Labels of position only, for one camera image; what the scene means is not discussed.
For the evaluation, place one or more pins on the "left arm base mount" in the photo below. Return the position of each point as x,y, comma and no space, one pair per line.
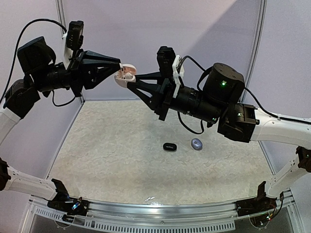
71,206

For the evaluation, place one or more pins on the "blue-grey oval charging case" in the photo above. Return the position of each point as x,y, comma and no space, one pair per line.
196,144

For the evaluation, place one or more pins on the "aluminium right corner post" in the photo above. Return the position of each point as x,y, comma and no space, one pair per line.
256,41

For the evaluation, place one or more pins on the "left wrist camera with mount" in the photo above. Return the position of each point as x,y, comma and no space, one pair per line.
72,41

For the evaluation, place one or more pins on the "aluminium left corner post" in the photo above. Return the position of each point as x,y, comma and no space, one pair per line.
61,12

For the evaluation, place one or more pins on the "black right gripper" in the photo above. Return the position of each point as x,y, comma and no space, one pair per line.
165,97

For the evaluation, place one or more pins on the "aluminium corner post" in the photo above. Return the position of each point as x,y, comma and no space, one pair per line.
256,41
61,12

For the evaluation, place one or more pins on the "aluminium front rail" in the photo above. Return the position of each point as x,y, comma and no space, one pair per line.
280,219

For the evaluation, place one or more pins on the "perforated white front panel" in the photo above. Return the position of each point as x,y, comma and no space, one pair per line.
46,221

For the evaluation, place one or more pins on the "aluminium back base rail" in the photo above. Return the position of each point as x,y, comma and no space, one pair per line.
115,99

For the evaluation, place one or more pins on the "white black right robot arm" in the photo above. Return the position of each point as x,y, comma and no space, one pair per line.
217,103

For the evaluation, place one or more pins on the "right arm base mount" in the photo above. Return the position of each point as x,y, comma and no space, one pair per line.
260,203

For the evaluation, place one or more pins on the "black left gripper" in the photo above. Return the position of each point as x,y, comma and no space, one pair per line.
83,69

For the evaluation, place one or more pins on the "black earbud charging case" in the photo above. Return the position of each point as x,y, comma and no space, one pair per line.
169,147

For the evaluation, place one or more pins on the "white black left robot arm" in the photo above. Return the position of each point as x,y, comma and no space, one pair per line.
42,75

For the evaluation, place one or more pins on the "pink round charging case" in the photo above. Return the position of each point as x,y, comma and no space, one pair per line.
126,74

